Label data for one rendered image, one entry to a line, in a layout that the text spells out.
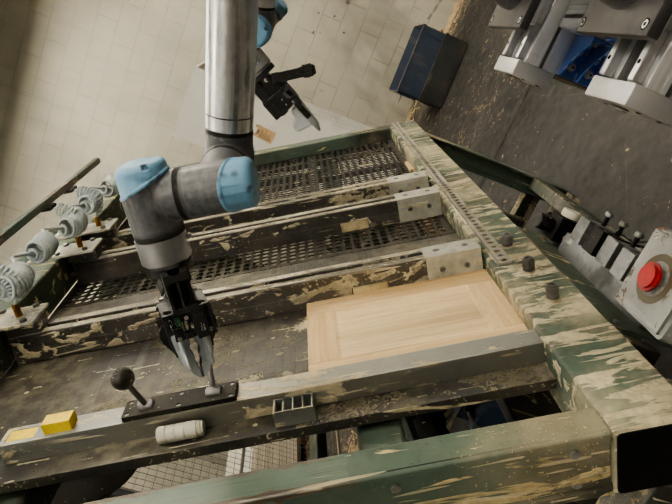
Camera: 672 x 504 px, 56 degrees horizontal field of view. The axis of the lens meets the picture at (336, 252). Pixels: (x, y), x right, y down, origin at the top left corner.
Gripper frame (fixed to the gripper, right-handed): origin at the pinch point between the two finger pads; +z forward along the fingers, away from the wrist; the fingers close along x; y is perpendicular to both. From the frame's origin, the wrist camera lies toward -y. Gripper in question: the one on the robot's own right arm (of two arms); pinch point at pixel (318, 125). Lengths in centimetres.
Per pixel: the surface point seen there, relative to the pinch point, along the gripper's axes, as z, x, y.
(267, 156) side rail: 12, -111, 36
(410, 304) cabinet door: 33, 50, 6
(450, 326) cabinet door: 36, 61, 1
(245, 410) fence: 17, 76, 35
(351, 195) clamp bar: 26.5, -21.4, 8.5
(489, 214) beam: 44, 16, -19
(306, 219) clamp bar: 18.4, -3.3, 20.6
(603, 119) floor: 101, -114, -90
